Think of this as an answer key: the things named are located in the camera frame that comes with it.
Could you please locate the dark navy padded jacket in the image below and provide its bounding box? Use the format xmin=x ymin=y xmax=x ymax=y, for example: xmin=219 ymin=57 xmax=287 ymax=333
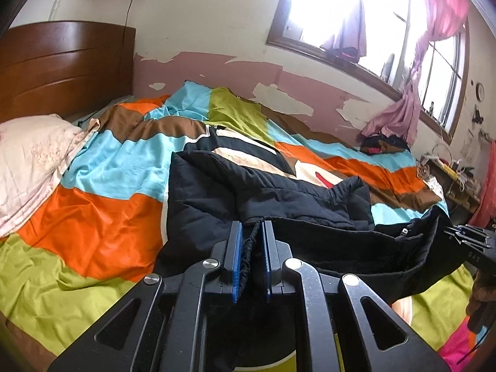
xmin=154 ymin=149 xmax=472 ymax=372

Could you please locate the person's right hand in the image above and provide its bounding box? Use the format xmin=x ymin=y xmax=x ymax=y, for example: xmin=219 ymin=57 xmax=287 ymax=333
xmin=466 ymin=271 xmax=496 ymax=316

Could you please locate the red checked cloth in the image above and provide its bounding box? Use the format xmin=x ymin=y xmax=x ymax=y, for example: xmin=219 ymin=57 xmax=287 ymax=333
xmin=469 ymin=161 xmax=495 ymax=228

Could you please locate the cluttered wooden side table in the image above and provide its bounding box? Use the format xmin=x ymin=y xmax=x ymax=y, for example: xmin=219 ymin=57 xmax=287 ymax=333
xmin=418 ymin=143 xmax=480 ymax=216

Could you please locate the colourful striped duvet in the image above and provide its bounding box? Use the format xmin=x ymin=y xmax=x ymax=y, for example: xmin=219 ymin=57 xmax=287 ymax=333
xmin=0 ymin=80 xmax=489 ymax=372

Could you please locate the pink window curtain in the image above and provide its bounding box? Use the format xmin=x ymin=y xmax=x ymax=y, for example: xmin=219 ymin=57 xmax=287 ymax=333
xmin=361 ymin=0 xmax=469 ymax=145

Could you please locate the brown framed window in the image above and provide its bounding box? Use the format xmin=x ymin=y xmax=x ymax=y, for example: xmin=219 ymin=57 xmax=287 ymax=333
xmin=267 ymin=0 xmax=469 ymax=143

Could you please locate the pale floral pillow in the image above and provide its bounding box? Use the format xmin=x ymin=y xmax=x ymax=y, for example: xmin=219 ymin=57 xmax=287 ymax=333
xmin=1 ymin=114 xmax=100 ymax=237

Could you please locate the brown wooden headboard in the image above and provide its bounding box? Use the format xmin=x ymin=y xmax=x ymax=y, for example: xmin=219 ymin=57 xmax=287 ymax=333
xmin=1 ymin=20 xmax=136 ymax=122

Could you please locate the dark clothes pile by wall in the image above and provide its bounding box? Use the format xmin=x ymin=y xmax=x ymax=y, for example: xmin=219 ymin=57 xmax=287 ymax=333
xmin=360 ymin=134 xmax=410 ymax=155

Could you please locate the round wall clock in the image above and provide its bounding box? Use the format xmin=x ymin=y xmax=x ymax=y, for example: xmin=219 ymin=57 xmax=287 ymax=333
xmin=475 ymin=82 xmax=485 ymax=103

